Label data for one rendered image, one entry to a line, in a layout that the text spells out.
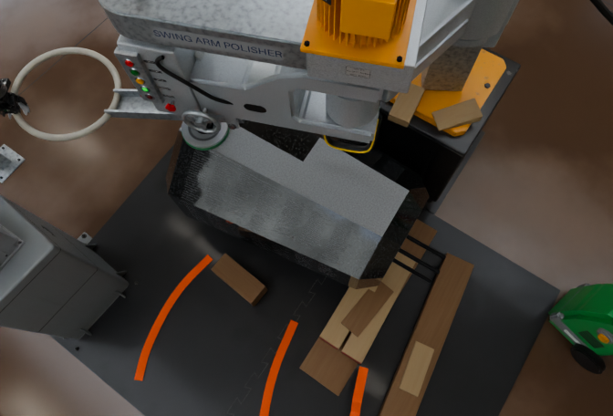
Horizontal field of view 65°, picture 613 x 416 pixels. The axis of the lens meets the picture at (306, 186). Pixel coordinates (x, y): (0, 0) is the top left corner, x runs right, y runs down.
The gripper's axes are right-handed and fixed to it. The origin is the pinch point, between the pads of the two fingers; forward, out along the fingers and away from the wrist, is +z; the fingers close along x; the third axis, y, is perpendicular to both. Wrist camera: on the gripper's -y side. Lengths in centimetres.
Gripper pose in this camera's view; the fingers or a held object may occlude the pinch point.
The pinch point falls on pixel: (20, 110)
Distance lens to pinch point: 262.4
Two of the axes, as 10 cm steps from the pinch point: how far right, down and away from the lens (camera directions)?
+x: 9.5, -2.7, 1.3
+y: 3.0, 8.9, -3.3
